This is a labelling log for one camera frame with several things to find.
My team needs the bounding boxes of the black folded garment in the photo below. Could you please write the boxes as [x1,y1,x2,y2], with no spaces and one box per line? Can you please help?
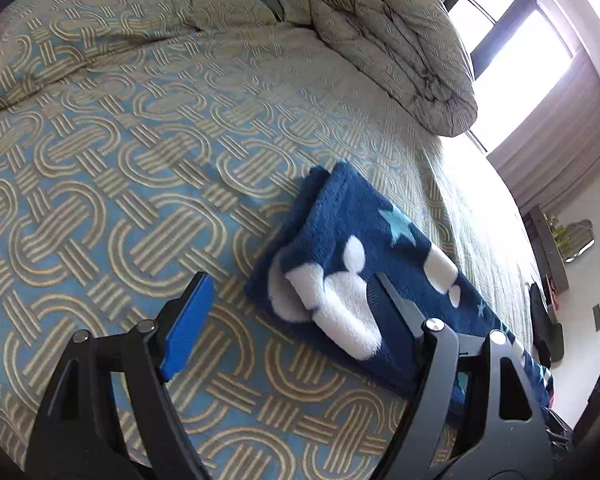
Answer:
[529,282,564,367]

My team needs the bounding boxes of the blue fleece star print pants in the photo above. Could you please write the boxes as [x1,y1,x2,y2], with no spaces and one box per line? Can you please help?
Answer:
[245,159,554,411]

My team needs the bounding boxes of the grey dressing desk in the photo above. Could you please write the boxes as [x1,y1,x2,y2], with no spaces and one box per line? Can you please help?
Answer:
[524,205,571,292]

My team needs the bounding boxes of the folded patterned duvet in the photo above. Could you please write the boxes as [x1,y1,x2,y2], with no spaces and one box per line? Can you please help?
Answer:
[307,0,479,138]

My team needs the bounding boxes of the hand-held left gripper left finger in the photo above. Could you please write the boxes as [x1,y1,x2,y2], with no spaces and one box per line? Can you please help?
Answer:
[25,271,216,480]

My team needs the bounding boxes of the green bottles on desk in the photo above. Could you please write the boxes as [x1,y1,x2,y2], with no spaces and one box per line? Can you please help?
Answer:
[546,215,569,257]

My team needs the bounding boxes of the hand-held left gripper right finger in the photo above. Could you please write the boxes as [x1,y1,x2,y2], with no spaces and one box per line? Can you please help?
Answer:
[374,273,552,480]

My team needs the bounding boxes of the dark framed window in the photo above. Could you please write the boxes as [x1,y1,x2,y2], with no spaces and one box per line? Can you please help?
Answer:
[442,0,577,154]

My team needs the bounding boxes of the beige curtain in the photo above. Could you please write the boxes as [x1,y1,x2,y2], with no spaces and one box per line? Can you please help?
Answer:
[486,52,600,213]

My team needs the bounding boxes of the cloud shaped mirror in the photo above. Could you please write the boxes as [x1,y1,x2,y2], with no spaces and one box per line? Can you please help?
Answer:
[562,218,595,264]

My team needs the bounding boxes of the bed with patterned sheet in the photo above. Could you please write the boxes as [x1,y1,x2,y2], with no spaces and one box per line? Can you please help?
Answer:
[0,0,548,480]

